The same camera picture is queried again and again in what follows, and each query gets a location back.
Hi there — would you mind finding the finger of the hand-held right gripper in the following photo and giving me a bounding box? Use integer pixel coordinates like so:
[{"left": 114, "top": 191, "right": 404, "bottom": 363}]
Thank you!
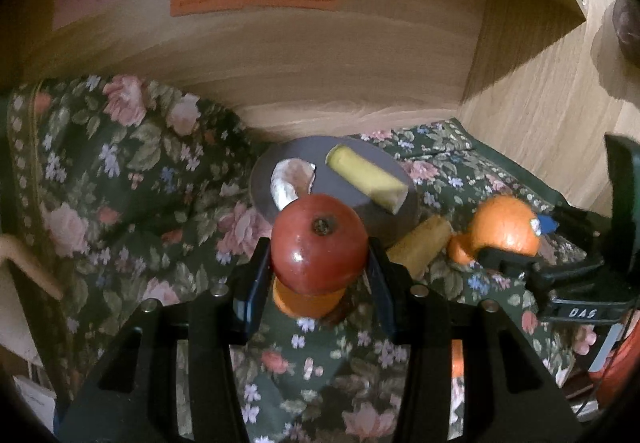
[
  {"left": 530, "top": 204, "right": 615, "bottom": 239},
  {"left": 479, "top": 247, "right": 607, "bottom": 288}
]

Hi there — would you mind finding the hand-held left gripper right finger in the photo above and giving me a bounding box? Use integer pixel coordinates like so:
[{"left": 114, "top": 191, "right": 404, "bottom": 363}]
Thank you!
[{"left": 367, "top": 239, "right": 586, "bottom": 443}]

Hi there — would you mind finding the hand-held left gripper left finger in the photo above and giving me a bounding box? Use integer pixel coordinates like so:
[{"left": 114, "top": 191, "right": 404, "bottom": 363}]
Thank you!
[{"left": 57, "top": 238, "right": 272, "bottom": 443}]

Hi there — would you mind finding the whole orange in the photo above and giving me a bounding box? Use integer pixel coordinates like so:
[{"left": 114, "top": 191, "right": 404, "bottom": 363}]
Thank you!
[{"left": 472, "top": 195, "right": 544, "bottom": 257}]

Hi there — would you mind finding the red apple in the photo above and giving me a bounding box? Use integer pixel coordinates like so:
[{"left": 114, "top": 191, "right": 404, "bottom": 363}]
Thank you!
[{"left": 270, "top": 195, "right": 369, "bottom": 297}]

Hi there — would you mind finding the grey round plate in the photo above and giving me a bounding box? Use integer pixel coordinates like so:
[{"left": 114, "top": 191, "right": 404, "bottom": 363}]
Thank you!
[{"left": 249, "top": 136, "right": 419, "bottom": 245}]

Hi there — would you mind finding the orange slice under apple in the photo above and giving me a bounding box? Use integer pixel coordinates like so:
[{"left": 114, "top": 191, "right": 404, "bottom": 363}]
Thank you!
[{"left": 272, "top": 280, "right": 347, "bottom": 320}]

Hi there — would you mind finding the small orange wedge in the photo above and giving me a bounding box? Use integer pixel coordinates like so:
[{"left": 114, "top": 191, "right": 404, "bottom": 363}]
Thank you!
[{"left": 447, "top": 233, "right": 482, "bottom": 267}]

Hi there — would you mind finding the long yellow banana piece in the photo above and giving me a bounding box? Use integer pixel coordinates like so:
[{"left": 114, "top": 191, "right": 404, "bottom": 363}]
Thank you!
[{"left": 325, "top": 145, "right": 407, "bottom": 214}]

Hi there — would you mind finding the red orange object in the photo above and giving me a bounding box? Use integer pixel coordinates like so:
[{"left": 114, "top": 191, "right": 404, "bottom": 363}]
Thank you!
[{"left": 588, "top": 310, "right": 640, "bottom": 406}]

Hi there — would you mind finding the dark floral cloth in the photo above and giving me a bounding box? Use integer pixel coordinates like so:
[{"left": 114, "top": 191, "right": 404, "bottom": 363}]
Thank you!
[{"left": 6, "top": 75, "right": 598, "bottom": 443}]

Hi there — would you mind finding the dark round object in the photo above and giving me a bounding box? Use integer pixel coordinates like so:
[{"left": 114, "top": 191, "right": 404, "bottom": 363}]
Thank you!
[{"left": 612, "top": 0, "right": 640, "bottom": 60}]

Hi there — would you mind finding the wooden shelf unit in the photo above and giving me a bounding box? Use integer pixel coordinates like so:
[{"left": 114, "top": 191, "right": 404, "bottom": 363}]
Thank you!
[{"left": 0, "top": 0, "right": 640, "bottom": 224}]

